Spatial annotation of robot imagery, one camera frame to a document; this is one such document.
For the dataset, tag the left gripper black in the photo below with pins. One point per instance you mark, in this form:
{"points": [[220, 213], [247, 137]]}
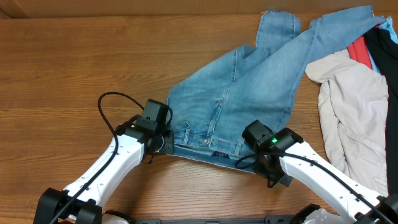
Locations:
{"points": [[169, 144]]}

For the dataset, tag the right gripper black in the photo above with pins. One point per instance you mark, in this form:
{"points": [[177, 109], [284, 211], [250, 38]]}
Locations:
{"points": [[262, 170]]}

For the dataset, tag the light blue denim jeans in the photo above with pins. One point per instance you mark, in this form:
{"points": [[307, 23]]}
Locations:
{"points": [[212, 107]]}

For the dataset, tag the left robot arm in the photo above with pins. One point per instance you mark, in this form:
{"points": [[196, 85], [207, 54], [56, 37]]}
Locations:
{"points": [[84, 199]]}

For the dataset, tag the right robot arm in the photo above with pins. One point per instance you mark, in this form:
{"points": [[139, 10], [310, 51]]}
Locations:
{"points": [[353, 202]]}

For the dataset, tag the beige cloth garment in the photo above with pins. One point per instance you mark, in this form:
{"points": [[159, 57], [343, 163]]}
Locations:
{"points": [[352, 106]]}

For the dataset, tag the red garment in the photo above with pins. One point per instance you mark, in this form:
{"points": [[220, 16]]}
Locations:
{"points": [[358, 51]]}

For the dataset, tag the black garment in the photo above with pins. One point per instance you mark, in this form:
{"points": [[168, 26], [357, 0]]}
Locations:
{"points": [[384, 53]]}

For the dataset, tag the light blue garment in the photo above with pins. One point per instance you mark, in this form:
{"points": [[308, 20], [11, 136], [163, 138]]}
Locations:
{"points": [[388, 25]]}

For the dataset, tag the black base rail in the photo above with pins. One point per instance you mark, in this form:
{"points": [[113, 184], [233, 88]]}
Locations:
{"points": [[271, 219]]}

